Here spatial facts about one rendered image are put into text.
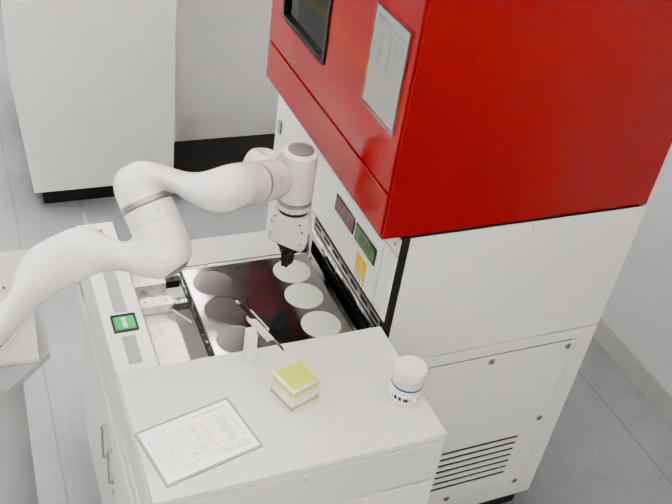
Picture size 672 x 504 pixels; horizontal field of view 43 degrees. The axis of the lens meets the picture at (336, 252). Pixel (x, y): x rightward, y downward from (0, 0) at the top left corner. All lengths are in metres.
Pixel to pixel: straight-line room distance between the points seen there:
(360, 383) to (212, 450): 0.37
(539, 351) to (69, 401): 1.63
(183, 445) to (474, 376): 0.93
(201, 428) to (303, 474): 0.22
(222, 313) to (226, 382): 0.30
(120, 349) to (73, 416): 1.19
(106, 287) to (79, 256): 0.45
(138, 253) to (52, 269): 0.16
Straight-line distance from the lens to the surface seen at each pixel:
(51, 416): 3.11
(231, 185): 1.62
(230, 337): 2.05
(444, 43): 1.67
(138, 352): 1.93
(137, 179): 1.64
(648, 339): 3.56
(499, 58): 1.75
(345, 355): 1.95
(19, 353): 2.12
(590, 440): 3.35
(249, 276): 2.23
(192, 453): 1.72
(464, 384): 2.36
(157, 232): 1.63
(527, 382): 2.50
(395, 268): 1.93
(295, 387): 1.76
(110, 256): 1.64
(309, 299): 2.18
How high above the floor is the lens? 2.30
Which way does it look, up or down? 36 degrees down
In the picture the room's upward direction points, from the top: 9 degrees clockwise
